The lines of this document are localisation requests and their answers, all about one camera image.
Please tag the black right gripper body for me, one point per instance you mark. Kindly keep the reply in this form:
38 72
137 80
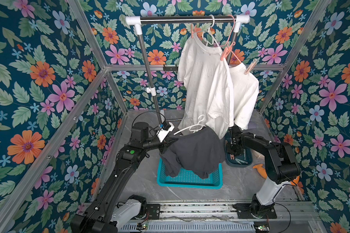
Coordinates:
232 144

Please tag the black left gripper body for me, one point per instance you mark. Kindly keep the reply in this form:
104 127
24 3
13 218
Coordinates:
152 143

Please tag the white plastic hanger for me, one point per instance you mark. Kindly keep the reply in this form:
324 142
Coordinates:
195 127
209 40

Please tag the dark grey t-shirt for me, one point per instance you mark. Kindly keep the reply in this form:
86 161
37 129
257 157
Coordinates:
199 152

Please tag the plain white t-shirt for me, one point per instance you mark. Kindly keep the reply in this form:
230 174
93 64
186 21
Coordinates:
209 88

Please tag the white printed t-shirt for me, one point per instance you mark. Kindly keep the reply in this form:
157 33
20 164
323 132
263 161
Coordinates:
245 91

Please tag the beige clothespin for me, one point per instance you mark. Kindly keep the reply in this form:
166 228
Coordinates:
251 66

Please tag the pink clothespin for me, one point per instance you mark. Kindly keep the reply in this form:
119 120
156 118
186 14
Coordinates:
193 31
227 51

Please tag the pink wire hanger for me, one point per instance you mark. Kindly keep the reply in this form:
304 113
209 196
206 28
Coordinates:
238 20

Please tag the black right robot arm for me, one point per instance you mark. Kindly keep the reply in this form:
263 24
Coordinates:
281 166

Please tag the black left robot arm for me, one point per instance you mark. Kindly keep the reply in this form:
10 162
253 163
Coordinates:
103 215

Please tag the teal clothespin tray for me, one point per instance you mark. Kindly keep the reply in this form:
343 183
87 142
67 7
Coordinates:
237 161

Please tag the orange plush toy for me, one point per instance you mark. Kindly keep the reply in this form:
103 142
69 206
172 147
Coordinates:
261 170

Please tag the teal laundry basket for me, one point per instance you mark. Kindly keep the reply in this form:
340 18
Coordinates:
187 179

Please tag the white steel clothes rack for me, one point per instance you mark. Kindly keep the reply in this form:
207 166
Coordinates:
137 22

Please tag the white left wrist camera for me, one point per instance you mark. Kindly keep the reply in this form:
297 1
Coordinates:
165 128

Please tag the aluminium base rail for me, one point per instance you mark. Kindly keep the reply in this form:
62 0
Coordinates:
210 216

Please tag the black wall hook rail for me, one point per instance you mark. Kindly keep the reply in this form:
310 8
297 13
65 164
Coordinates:
170 68

